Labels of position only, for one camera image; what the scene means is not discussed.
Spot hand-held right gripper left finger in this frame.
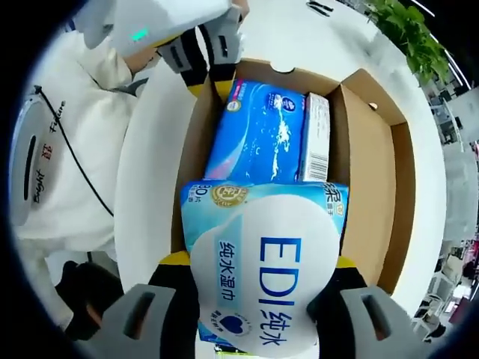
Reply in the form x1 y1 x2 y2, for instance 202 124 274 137
99 251 199 359

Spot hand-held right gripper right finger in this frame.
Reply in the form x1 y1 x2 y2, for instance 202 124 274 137
306 257 415 359

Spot blue soft tissue pack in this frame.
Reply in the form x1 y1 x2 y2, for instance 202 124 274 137
204 79 308 184

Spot white light-blue wet wipes pack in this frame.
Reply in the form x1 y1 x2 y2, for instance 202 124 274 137
180 181 350 355

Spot brown cardboard shoe box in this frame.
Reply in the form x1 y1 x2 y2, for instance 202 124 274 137
170 58 416 296

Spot small white carton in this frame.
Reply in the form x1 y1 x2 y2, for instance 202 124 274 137
297 92 331 183

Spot person's black trousers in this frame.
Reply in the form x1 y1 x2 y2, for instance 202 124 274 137
55 260 123 341

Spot small black object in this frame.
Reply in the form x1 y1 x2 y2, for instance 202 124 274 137
305 0 335 16

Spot white desk partition panel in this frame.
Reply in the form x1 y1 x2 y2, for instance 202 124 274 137
443 151 479 240

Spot green plant in white pot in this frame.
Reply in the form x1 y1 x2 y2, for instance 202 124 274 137
368 0 450 85

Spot white grey chest device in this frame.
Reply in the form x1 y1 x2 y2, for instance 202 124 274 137
9 93 49 227

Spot black chest device cable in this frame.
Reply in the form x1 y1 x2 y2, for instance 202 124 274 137
35 85 115 218

